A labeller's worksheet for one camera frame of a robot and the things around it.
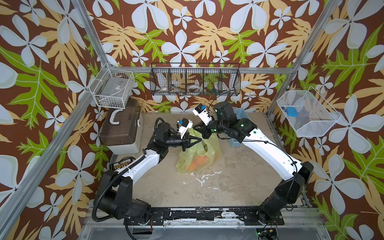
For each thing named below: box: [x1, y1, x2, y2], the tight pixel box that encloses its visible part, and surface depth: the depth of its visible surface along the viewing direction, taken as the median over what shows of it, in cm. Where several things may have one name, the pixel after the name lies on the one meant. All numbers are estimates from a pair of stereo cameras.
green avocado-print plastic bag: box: [175, 127, 223, 174], surface depth 77 cm
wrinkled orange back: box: [188, 156, 206, 171], surface depth 84 cm
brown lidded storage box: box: [99, 99, 143, 155], surface depth 92 cm
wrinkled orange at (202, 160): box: [196, 155, 210, 165], surface depth 82 cm
